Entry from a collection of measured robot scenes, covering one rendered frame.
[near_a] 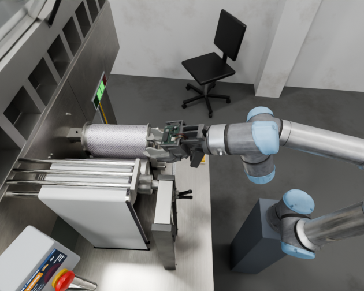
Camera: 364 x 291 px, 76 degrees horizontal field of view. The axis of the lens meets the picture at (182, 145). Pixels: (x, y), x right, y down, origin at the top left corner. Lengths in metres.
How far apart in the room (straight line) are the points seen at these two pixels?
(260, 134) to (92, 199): 0.46
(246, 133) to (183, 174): 0.81
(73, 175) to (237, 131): 0.47
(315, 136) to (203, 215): 0.68
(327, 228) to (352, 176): 1.97
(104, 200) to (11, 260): 0.34
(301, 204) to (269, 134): 0.60
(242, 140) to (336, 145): 0.31
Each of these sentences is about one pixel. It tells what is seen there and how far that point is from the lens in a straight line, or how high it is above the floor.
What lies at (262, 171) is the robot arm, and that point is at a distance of 0.61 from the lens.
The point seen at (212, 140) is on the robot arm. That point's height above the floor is 1.60.
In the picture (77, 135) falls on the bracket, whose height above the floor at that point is 1.29.
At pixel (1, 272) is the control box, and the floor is 1.71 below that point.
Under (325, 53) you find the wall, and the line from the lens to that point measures 3.38.
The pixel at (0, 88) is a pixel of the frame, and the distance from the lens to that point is 0.79.
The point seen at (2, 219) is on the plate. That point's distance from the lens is 0.82.
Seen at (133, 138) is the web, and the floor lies 1.30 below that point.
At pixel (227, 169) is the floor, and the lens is 2.41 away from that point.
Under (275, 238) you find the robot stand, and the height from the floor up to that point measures 0.90.
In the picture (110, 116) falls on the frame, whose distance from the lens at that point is 2.10.
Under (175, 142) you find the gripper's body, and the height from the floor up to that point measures 1.58.
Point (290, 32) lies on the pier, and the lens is 2.82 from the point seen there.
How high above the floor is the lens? 2.02
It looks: 53 degrees down
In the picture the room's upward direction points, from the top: straight up
